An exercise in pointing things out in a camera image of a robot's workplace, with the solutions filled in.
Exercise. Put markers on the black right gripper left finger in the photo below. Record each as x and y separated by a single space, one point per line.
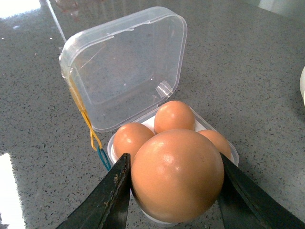
107 206

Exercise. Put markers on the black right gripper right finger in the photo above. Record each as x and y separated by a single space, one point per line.
244 205

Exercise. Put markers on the brown egg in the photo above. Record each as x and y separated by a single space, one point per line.
219 142
174 115
130 138
177 176

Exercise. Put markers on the blue rubber band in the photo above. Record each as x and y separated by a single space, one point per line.
104 158

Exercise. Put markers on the yellow rubber band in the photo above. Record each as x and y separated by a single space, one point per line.
95 141

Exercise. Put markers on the white round bowl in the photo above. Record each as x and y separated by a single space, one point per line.
302 84

